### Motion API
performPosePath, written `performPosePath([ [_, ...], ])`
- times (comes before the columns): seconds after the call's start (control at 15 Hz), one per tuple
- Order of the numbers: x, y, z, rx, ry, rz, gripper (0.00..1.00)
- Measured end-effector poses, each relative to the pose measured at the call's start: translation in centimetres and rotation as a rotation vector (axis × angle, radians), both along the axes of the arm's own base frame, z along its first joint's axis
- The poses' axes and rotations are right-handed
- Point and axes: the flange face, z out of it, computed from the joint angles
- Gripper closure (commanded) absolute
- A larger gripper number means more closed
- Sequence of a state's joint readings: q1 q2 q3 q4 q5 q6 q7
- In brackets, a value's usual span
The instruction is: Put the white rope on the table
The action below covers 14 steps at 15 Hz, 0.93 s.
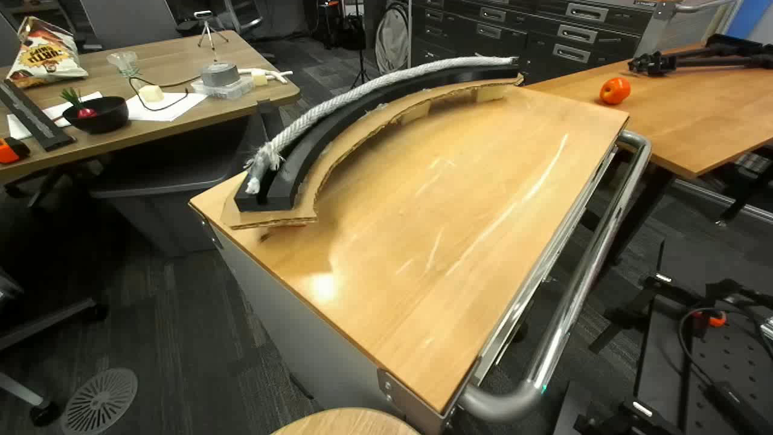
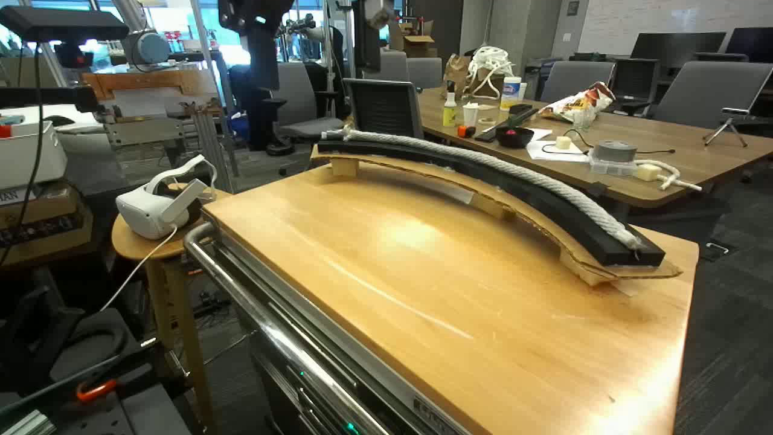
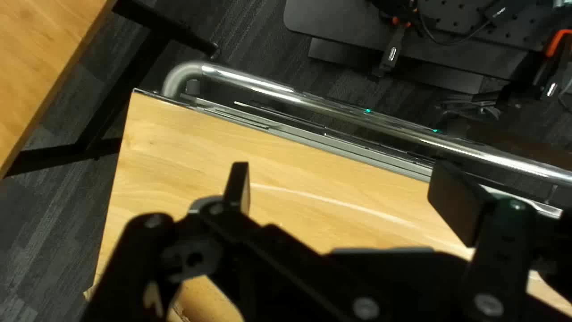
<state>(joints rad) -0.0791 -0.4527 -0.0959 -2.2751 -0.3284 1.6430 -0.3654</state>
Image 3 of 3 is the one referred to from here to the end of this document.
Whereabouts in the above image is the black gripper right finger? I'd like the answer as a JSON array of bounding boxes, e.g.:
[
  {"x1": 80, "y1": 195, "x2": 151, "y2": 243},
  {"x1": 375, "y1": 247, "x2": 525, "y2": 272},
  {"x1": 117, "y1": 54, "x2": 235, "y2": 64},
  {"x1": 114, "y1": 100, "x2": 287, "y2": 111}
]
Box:
[{"x1": 426, "y1": 159, "x2": 537, "y2": 322}]

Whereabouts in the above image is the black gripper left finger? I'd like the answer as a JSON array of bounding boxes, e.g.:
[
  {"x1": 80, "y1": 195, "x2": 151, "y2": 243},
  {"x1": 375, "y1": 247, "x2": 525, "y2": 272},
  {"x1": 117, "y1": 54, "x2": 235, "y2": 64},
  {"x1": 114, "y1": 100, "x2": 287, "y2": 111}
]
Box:
[{"x1": 194, "y1": 159, "x2": 319, "y2": 283}]

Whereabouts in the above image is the black bar clamp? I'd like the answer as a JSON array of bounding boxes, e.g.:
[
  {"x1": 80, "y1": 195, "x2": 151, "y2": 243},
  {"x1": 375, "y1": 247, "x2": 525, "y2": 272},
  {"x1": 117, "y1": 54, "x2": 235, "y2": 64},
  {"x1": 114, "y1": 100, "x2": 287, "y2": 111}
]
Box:
[{"x1": 371, "y1": 0, "x2": 414, "y2": 80}]

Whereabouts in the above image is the black perforated plate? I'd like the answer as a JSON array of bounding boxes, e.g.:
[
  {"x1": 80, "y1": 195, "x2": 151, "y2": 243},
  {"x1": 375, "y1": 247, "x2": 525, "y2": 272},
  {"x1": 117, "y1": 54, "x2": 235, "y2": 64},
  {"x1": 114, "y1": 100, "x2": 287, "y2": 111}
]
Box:
[{"x1": 416, "y1": 0, "x2": 572, "y2": 52}]

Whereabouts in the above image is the metal cart frame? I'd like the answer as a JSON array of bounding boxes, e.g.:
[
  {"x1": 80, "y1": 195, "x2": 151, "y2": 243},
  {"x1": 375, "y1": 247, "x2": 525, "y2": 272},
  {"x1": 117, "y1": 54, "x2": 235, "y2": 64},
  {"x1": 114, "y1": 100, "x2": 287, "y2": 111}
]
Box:
[{"x1": 131, "y1": 88, "x2": 564, "y2": 220}]

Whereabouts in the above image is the chrome cart handle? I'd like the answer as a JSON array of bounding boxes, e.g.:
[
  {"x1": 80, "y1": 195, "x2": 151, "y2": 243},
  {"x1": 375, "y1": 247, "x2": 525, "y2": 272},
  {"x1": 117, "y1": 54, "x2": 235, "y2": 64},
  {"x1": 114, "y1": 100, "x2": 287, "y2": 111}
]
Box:
[{"x1": 160, "y1": 59, "x2": 572, "y2": 186}]

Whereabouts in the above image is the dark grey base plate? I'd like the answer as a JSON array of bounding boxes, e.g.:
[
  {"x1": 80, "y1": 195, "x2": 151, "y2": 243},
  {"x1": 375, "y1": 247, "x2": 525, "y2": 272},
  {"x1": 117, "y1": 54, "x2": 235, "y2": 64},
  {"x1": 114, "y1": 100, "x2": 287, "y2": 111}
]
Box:
[{"x1": 282, "y1": 0, "x2": 537, "y2": 96}]

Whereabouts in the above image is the orange clamp handle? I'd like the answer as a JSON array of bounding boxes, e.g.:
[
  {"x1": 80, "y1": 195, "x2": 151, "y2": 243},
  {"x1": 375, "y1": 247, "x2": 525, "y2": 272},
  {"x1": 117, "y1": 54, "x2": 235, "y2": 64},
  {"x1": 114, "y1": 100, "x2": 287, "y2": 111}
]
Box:
[{"x1": 541, "y1": 27, "x2": 572, "y2": 61}]

